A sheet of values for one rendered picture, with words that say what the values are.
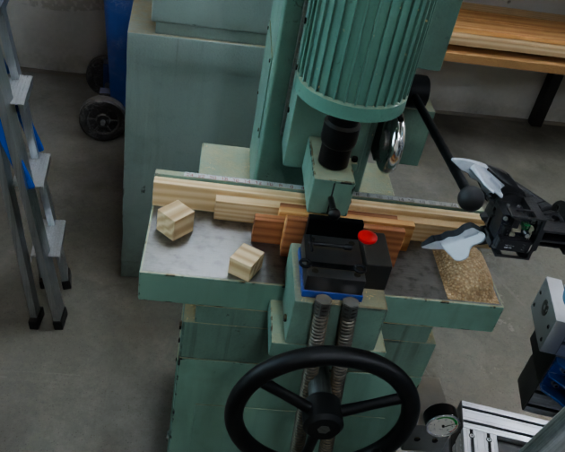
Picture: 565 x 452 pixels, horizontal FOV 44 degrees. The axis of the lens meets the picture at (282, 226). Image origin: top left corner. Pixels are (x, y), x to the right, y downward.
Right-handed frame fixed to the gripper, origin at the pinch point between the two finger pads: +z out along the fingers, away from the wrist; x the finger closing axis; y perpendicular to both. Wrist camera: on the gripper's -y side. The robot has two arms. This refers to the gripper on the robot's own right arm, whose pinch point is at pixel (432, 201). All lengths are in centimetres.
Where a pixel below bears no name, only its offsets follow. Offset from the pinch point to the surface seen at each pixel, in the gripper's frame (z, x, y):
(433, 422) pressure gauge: -12.1, 42.8, 4.3
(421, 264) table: -5.8, 18.6, -9.8
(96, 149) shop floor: 77, 101, -178
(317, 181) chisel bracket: 15.0, 5.8, -11.5
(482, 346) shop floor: -69, 104, -84
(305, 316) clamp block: 16.5, 16.6, 9.0
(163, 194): 39.7, 15.9, -18.0
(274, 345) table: 19.9, 23.4, 8.6
